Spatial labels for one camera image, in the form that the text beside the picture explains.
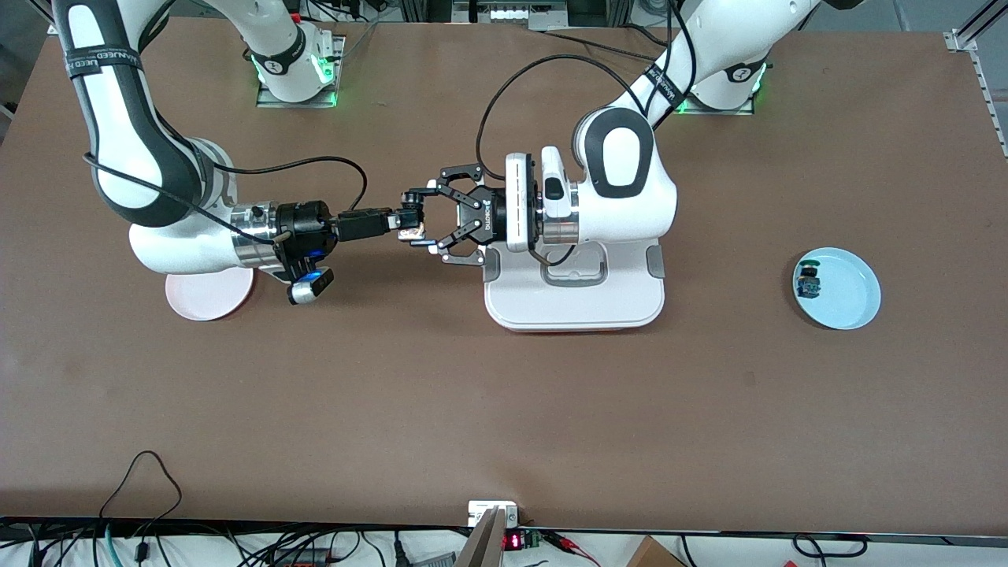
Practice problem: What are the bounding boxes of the brown cardboard box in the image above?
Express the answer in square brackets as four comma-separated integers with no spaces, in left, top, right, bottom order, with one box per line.
[625,535,687,567]

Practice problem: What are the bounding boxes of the round pink plate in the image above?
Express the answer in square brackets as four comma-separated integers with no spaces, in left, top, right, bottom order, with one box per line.
[165,266,254,322]

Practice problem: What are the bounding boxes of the black table edge rail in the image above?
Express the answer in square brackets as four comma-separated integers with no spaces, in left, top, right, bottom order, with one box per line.
[0,516,1008,547]

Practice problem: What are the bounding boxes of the black cable to arm base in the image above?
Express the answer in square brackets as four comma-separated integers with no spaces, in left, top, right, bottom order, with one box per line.
[626,22,674,50]
[542,30,670,64]

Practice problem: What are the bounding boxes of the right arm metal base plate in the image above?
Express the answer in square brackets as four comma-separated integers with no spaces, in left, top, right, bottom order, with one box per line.
[255,35,347,109]

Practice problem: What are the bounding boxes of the black cable coil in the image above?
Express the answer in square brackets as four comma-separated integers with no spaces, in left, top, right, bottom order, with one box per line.
[791,533,869,559]

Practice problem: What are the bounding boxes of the white lunch box grey handle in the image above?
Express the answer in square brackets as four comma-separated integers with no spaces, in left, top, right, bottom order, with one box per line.
[482,239,666,333]

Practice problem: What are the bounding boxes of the grey slanted board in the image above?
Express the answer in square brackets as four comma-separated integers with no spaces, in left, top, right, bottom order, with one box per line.
[454,507,507,567]

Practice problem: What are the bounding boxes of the white power strip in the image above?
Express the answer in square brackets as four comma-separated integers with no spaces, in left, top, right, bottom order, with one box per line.
[452,0,569,32]

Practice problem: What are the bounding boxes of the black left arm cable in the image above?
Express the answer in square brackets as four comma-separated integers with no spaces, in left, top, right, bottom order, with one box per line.
[475,0,699,186]

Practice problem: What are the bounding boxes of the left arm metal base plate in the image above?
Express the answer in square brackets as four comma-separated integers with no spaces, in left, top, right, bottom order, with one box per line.
[669,47,758,117]

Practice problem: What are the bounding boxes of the looped thin black cable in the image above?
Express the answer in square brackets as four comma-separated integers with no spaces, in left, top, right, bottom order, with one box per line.
[98,450,183,544]

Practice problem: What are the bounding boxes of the red clip lead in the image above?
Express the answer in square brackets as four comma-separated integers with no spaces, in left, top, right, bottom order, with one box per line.
[543,531,601,567]

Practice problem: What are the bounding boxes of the round light blue plate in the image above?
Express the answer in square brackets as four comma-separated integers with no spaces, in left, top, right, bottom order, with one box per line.
[792,247,882,331]

